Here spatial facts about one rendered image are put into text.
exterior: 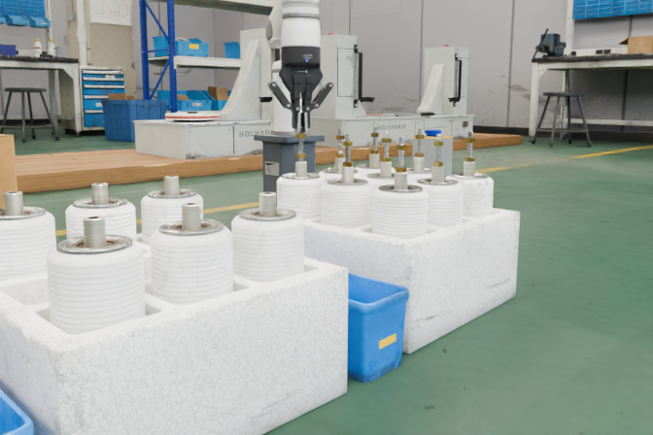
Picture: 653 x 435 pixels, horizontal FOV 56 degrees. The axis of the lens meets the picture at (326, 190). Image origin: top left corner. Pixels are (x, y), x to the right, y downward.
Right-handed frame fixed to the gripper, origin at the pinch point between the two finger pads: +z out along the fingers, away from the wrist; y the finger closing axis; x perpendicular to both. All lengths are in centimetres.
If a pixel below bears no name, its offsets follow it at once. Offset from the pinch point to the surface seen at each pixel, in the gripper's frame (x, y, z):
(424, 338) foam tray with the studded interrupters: -29.1, 12.4, 34.2
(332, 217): -13.3, 1.9, 16.3
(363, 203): -15.0, 7.2, 13.8
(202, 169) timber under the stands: 202, 7, 33
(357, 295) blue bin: -25.4, 1.9, 27.0
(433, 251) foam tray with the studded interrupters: -28.0, 14.3, 20.0
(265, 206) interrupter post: -37.6, -15.9, 9.1
